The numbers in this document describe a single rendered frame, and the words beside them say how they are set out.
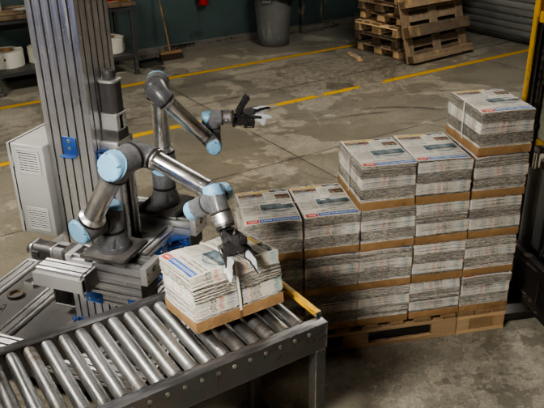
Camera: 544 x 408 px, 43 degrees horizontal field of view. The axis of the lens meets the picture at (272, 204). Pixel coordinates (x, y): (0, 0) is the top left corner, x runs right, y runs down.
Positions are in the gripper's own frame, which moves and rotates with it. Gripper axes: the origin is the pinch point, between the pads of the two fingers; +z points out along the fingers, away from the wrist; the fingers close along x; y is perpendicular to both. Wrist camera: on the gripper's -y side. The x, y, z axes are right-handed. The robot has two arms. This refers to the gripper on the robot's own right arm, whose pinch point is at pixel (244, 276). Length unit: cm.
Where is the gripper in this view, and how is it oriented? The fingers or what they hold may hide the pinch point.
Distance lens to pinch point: 251.0
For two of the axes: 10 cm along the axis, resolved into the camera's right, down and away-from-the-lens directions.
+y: -4.2, 2.2, 8.8
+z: 3.3, 9.4, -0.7
